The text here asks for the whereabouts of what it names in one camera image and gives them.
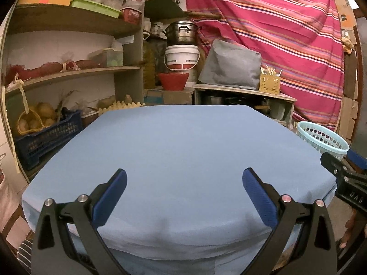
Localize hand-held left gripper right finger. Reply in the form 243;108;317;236
242;168;339;275

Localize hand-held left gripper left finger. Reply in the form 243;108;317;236
31;168;128;275

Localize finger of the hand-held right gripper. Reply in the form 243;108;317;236
345;148;367;171
320;152;349;180

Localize light blue plastic basket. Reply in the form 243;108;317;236
295;121;350;161

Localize person's right hand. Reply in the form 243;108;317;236
336;210;363;250

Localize light blue tablecloth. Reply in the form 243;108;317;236
21;104;338;275

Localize blue plastic crate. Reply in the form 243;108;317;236
14;109;84;170

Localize yellow egg tray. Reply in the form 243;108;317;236
98;101;146;117

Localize yellow utensil holder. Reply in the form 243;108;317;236
259;74;281;95

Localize low wooden cabinet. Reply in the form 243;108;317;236
192;84;297;127

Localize yellow mesh bag of potatoes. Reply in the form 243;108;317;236
17;102;58;135

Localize bunch of wooden utensils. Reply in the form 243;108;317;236
260;65;283;77

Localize cardboard box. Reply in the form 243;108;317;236
143;88;196;106

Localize red plastic basin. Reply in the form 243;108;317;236
158;73;190;91

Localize grey fabric bag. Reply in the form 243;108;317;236
198;39;262;90

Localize large yellow oil bottle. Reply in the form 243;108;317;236
142;31;159;89

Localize clear plastic container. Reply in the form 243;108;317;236
89;48;124;68

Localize red mesh bag of sweet potatoes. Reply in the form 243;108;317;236
6;60;98;83

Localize red striped cloth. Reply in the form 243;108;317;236
183;0;346;127

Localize white plastic bucket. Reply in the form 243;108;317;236
164;45;201;72

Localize row of jars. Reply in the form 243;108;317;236
142;17;167;39

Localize wooden shelf unit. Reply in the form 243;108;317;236
0;0;147;184

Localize steel cooking pot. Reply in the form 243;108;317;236
163;21;201;47

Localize small red basket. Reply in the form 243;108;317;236
120;7;143;25

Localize green plastic tray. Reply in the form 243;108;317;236
70;0;122;18

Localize cardboard wall pieces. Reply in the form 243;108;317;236
333;0;361;141

